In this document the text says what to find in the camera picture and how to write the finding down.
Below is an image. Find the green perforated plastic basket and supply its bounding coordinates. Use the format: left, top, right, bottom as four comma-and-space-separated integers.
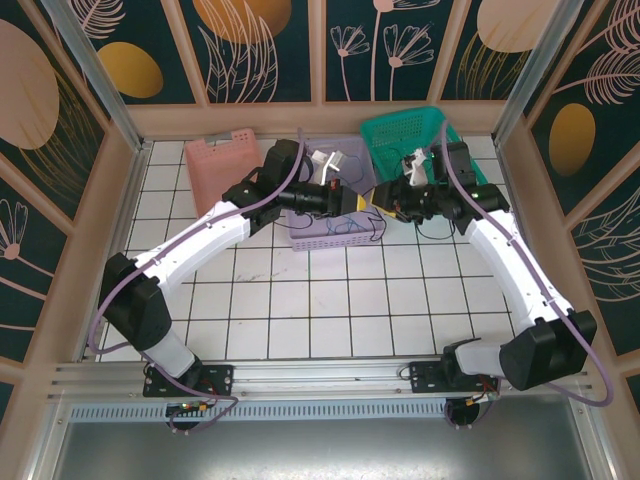
359, 106, 491, 224

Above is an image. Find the aluminium frame post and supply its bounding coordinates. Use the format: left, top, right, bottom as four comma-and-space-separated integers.
42, 0, 151, 154
492, 0, 584, 146

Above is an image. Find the lilac perforated plastic basket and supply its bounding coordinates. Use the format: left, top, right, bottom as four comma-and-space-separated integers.
287, 137, 387, 252

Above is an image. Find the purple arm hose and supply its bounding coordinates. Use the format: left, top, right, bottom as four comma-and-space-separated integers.
442, 118, 615, 431
87, 127, 321, 436

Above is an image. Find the thin blue cable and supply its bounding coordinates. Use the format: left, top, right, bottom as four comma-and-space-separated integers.
322, 149, 369, 237

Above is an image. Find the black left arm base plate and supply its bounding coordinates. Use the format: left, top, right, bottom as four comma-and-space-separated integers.
143, 363, 236, 399

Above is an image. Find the small circuit board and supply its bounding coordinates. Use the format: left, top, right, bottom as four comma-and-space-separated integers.
167, 399, 211, 416

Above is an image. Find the purple right arm hose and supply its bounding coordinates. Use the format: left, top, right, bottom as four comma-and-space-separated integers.
442, 118, 615, 431

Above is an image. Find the pink perforated plastic basket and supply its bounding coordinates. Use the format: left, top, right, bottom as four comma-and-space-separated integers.
183, 127, 261, 214

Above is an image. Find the purple left arm hose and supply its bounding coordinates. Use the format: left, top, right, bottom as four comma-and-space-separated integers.
87, 127, 321, 436

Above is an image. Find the aluminium mounting rail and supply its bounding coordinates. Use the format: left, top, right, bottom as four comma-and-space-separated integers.
47, 354, 586, 401

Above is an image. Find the grey slotted cable duct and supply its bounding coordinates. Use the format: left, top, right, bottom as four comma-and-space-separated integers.
67, 399, 451, 424

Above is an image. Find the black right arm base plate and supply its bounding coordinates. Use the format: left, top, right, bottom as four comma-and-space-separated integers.
399, 359, 451, 396

